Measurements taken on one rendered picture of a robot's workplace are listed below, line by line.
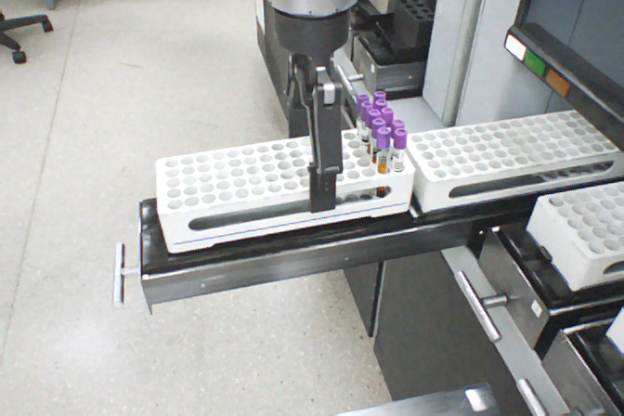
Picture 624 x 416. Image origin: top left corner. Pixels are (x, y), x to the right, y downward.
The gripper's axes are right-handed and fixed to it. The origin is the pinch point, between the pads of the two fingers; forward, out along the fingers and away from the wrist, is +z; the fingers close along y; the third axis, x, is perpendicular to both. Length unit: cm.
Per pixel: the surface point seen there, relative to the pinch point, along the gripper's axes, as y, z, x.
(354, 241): 6.8, 7.2, 3.8
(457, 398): 28.8, 5.6, 6.4
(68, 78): -198, 88, -71
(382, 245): 6.8, 8.8, 7.5
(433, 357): 5.2, 42.6, 20.8
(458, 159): 1.1, 1.6, 19.1
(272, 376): -23, 88, -4
